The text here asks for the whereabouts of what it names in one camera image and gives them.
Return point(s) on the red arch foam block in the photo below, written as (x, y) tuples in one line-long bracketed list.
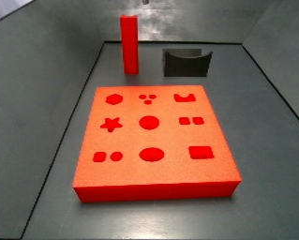
[(128, 31)]

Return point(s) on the black curved fixture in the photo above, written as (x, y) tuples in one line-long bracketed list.
[(186, 63)]

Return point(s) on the orange foam shape board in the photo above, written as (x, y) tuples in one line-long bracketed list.
[(154, 146)]

